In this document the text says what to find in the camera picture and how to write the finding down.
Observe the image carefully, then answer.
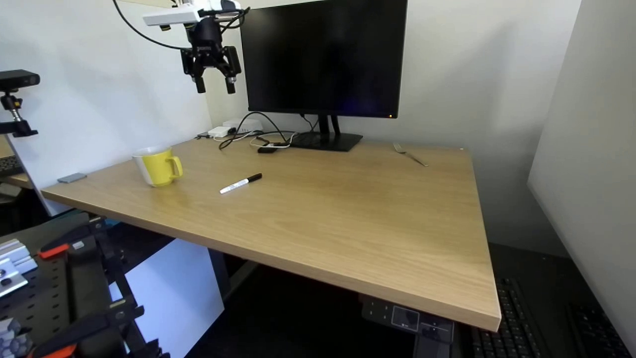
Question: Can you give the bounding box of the white partition panel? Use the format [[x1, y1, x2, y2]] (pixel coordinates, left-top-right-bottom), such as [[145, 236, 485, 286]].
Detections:
[[529, 0, 636, 354]]

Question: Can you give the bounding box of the black camera on tripod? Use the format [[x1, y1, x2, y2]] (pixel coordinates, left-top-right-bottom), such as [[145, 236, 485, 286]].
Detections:
[[0, 69, 40, 137]]

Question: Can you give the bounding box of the black white marker pen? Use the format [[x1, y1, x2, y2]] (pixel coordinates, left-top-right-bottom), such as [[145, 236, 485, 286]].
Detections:
[[219, 173, 263, 195]]

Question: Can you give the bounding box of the desk height control panel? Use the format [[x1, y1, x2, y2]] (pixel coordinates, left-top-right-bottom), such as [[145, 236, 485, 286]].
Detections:
[[360, 296, 456, 344]]

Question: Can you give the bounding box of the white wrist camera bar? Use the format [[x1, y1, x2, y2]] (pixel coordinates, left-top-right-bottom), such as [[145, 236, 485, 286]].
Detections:
[[142, 0, 245, 28]]

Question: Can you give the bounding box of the black perforated equipment cart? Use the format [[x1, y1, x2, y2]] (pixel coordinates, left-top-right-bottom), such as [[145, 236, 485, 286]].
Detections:
[[0, 213, 169, 358]]

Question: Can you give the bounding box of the black cable on desk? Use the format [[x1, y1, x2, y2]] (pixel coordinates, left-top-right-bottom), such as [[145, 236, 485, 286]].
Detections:
[[217, 109, 320, 153]]

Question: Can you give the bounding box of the black keyboard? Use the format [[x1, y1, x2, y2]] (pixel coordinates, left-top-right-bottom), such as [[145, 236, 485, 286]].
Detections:
[[467, 276, 549, 358]]

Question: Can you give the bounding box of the small grey block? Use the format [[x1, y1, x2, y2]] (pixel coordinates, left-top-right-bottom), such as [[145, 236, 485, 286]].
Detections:
[[58, 173, 88, 185]]

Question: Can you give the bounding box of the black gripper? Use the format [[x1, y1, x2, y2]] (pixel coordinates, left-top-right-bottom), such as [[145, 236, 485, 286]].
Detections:
[[181, 18, 241, 93]]

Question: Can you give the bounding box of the yellow mug white inside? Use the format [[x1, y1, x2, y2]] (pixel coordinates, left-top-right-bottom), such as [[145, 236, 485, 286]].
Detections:
[[136, 149, 183, 187]]

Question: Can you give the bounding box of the white power strip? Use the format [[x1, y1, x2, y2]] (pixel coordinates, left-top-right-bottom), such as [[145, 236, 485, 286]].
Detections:
[[207, 125, 239, 139]]

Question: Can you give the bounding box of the grey pen on desk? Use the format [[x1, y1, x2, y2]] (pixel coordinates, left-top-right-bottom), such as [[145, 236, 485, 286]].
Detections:
[[392, 143, 426, 167]]

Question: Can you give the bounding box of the black computer monitor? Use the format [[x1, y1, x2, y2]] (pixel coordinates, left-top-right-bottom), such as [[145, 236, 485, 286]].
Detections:
[[241, 0, 408, 151]]

